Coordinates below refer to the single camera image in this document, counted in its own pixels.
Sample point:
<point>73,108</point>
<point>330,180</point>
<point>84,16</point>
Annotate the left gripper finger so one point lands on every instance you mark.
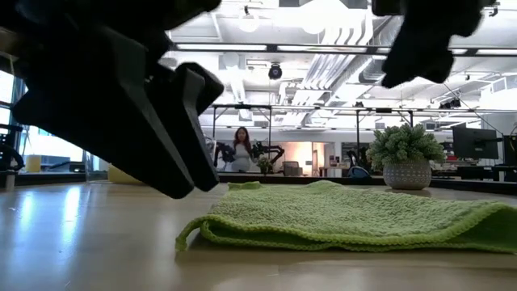
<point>121,121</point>
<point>190,121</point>

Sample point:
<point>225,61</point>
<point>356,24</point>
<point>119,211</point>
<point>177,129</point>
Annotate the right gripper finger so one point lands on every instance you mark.
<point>440,64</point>
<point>404,64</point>

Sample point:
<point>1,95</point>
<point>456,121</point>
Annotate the yellow microfiber towel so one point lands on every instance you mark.
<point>123,175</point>

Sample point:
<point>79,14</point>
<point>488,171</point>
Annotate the light green microfiber towel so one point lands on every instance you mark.
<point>343,214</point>

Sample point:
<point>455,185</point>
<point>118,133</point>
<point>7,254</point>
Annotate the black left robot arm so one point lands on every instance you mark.
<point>101,10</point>

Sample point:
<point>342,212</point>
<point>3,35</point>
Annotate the black background robot arm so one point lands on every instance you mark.
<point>268,150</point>
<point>224,153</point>

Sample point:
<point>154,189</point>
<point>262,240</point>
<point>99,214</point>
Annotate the clear plastic basket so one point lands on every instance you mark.
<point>95,167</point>

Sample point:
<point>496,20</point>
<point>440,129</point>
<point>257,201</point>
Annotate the person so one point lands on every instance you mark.
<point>242,151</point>

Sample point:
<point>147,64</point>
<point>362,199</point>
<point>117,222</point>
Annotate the large glass window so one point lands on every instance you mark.
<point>52,147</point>

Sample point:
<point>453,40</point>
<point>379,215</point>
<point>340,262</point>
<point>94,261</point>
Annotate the small background plant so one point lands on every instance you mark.
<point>264,163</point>

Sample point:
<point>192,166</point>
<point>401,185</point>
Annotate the large black computer monitor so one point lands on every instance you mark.
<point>474,143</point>

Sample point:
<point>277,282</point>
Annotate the artificial potted plant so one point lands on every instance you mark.
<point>406,161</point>

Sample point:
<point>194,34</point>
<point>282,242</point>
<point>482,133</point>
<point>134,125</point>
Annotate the yellow bin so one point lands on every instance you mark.
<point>33,163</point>

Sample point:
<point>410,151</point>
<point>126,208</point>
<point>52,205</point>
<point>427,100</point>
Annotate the grey background pot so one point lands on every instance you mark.
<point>291,168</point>

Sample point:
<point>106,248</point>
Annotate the blue background chair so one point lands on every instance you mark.
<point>358,173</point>

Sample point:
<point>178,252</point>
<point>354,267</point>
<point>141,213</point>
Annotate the black office chair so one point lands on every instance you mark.
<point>8,157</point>

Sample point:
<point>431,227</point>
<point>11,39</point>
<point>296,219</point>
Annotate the black ceiling camera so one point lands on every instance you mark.
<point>275,72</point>

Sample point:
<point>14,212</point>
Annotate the black aluminium table frame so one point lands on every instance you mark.
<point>464,185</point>

